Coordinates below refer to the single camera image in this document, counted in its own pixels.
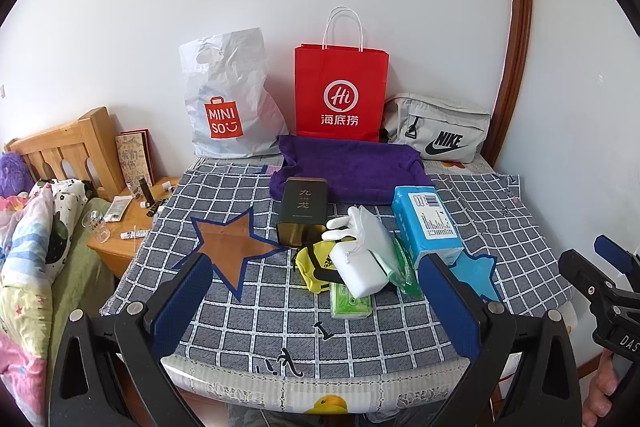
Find right hand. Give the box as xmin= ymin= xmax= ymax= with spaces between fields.
xmin=582 ymin=349 xmax=618 ymax=427

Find grey checked bedsheet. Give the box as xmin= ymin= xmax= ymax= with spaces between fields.
xmin=102 ymin=160 xmax=572 ymax=379

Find green tissue packet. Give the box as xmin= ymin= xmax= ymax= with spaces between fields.
xmin=330 ymin=283 xmax=372 ymax=320

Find light green cloth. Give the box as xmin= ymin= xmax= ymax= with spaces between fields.
xmin=356 ymin=206 xmax=405 ymax=287

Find colourful floral quilt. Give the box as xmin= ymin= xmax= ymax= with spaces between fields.
xmin=0 ymin=178 xmax=89 ymax=427

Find blue star mat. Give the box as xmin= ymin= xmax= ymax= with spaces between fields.
xmin=449 ymin=251 xmax=501 ymax=301

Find brown wooden door frame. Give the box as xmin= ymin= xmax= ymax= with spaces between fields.
xmin=482 ymin=0 xmax=533 ymax=167

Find brown patterned book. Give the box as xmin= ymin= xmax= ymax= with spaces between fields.
xmin=115 ymin=129 xmax=155 ymax=186

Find white tube on nightstand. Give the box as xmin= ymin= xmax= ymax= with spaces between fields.
xmin=119 ymin=230 xmax=149 ymax=241

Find dark green tea box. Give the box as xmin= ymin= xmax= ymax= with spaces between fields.
xmin=276 ymin=176 xmax=329 ymax=248

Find dark bottle on nightstand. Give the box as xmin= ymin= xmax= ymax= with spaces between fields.
xmin=139 ymin=176 xmax=155 ymax=208

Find yellow black pouch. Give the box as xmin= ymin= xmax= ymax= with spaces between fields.
xmin=295 ymin=241 xmax=343 ymax=295

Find wooden headboard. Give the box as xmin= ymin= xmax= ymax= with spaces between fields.
xmin=4 ymin=106 xmax=126 ymax=200

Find white cotton gloves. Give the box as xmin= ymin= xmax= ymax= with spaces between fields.
xmin=321 ymin=206 xmax=366 ymax=242

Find purple towel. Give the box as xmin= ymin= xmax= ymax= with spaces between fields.
xmin=270 ymin=135 xmax=434 ymax=206

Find wooden nightstand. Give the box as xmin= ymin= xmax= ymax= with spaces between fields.
xmin=81 ymin=197 xmax=152 ymax=279

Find purple plush toy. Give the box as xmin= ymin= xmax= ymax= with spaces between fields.
xmin=0 ymin=152 xmax=34 ymax=197

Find green foil sachet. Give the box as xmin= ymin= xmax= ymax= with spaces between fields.
xmin=390 ymin=235 xmax=423 ymax=298

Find blue tissue pack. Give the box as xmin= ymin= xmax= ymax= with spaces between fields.
xmin=392 ymin=185 xmax=463 ymax=268

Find red paper shopping bag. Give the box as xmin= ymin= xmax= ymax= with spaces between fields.
xmin=294 ymin=31 xmax=390 ymax=142

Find grey Nike waist bag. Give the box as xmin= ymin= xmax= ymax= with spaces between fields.
xmin=382 ymin=93 xmax=491 ymax=164

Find white Miniso plastic bag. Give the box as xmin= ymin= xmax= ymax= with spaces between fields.
xmin=179 ymin=28 xmax=288 ymax=159

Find brown star mat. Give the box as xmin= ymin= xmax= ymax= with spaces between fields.
xmin=191 ymin=207 xmax=285 ymax=301

